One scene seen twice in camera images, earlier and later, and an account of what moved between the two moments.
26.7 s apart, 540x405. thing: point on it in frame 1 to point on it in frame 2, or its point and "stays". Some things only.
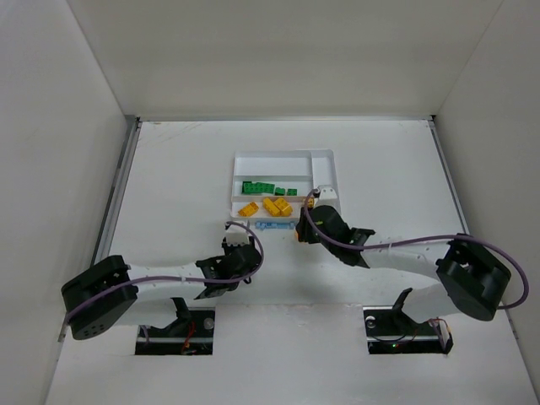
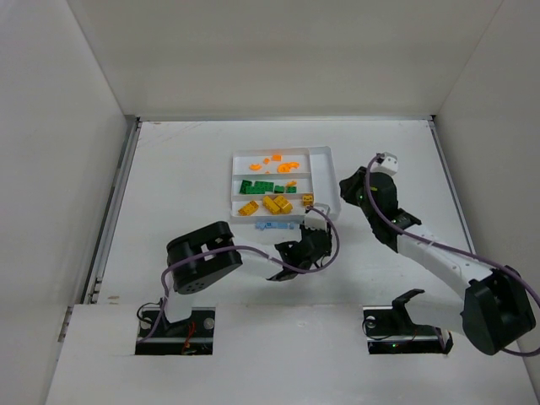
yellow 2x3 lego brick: x=279 y=207 stays
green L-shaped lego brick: x=250 y=186 stays
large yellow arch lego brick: x=248 y=210 stays
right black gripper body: x=307 y=228 to x=352 y=188
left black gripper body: x=238 y=256 to x=310 y=243
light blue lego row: x=285 y=225 stays
